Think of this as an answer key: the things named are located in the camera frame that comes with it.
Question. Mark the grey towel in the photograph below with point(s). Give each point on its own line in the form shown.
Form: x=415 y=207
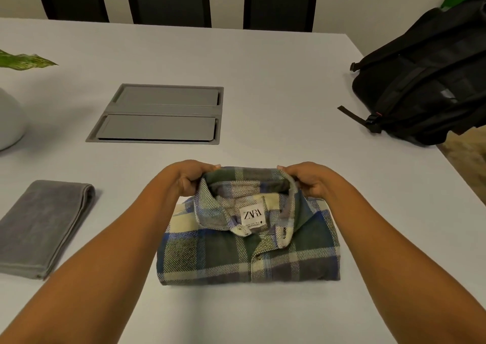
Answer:
x=41 y=226

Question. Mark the white round plant pot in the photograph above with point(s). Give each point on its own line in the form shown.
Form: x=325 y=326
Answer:
x=9 y=121

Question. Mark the black backpack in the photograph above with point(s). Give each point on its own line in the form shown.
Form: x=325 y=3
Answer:
x=425 y=81

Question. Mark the person's right hand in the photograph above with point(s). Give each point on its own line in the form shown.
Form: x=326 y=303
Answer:
x=315 y=178

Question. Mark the person's left forearm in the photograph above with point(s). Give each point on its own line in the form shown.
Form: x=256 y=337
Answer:
x=83 y=271

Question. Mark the person's right forearm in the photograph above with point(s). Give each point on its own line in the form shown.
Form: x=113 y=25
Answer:
x=410 y=268

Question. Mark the plaid flannel shirt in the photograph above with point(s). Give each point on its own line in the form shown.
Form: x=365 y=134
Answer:
x=250 y=256

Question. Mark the person's left hand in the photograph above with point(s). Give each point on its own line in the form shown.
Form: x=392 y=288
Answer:
x=186 y=176

